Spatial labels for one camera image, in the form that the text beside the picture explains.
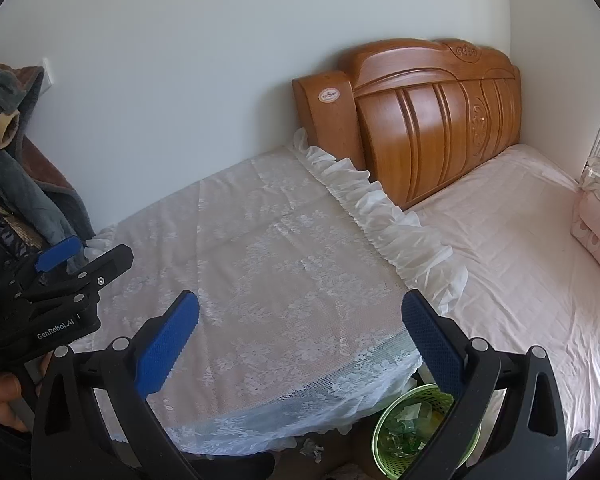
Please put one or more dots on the wooden bed headboard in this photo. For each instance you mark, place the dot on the wooden bed headboard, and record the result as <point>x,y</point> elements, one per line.
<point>420,125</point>

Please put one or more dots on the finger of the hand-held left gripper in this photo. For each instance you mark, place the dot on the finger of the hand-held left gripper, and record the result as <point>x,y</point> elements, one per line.
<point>57,254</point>
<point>100,267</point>

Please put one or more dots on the person's left hand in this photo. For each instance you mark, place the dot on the person's left hand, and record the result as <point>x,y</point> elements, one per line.
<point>2,400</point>

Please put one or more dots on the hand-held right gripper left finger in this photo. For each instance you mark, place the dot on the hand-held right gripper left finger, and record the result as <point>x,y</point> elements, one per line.
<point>167,345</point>

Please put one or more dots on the grey fleece garment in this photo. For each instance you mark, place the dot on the grey fleece garment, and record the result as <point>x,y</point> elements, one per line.
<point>25,175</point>

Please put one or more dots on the crumpled paper scrap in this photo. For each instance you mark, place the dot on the crumpled paper scrap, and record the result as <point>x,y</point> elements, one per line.
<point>311,447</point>

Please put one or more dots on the green plastic basket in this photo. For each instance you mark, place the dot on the green plastic basket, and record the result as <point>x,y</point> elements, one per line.
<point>385,435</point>

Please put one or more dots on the brown garment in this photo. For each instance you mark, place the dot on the brown garment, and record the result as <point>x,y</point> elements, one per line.
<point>45,160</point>

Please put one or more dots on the white lace tablecloth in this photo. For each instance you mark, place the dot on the white lace tablecloth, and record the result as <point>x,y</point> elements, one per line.
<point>260,270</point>

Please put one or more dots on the grey plastic clip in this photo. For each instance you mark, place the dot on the grey plastic clip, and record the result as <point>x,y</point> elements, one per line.
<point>580,445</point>

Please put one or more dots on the bed with pink sheet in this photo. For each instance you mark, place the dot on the bed with pink sheet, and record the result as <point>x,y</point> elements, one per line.
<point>520,270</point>

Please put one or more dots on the folded pink pillows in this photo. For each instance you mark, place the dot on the folded pink pillows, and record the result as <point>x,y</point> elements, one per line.
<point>597,235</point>

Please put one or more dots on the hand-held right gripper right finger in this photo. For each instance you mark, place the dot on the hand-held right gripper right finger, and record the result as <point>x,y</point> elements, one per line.
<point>432,340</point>

